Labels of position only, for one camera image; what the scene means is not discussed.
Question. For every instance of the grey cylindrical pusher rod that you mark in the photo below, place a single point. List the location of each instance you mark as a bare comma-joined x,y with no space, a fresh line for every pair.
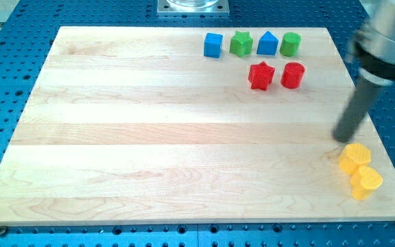
363,98

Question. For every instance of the yellow hexagon block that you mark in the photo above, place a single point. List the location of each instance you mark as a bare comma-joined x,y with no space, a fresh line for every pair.
353,156

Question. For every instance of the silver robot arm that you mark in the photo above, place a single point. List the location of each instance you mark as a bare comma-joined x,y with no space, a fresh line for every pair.
373,44

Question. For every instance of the red star block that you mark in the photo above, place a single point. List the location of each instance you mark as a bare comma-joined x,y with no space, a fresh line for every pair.
260,76

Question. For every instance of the green star block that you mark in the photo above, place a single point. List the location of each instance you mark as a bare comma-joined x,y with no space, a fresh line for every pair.
241,44

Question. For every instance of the red cylinder block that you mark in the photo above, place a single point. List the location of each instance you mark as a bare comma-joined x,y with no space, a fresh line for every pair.
292,75

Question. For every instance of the green cylinder block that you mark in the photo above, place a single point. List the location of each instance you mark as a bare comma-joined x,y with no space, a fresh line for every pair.
290,44

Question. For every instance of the blue pentagon block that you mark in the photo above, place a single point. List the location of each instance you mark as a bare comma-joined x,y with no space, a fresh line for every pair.
268,44

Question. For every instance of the blue cube block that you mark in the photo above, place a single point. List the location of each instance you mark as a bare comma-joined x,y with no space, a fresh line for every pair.
213,45

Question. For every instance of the wooden board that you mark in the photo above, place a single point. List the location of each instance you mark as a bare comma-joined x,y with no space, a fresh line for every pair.
134,125

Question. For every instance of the left board clamp screw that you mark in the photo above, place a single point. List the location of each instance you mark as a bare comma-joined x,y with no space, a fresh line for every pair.
3,231

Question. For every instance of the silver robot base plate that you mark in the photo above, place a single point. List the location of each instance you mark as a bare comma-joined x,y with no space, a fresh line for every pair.
192,7

